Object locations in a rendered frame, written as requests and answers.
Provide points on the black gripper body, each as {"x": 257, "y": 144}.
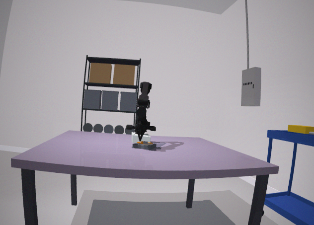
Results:
{"x": 130, "y": 127}

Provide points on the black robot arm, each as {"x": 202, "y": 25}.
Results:
{"x": 143, "y": 102}

